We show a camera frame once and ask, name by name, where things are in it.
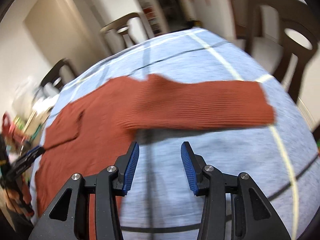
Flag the rust red knit sweater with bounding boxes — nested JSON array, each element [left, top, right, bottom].
[[35, 74, 276, 240]]

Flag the person's left hand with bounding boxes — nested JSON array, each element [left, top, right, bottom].
[[3, 177, 31, 214]]

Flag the red small bag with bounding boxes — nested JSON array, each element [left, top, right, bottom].
[[2, 112, 25, 144]]

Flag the blue checked table cloth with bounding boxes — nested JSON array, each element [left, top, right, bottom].
[[29, 27, 320, 240]]

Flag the dark chair far left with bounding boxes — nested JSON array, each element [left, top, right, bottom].
[[40, 58, 78, 91]]

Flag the dark chair at far end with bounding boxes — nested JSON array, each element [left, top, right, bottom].
[[99, 12, 154, 52]]

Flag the beige refrigerator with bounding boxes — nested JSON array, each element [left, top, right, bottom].
[[24, 0, 110, 74]]

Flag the dark chair right side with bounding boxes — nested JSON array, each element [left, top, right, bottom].
[[245, 0, 319, 102]]

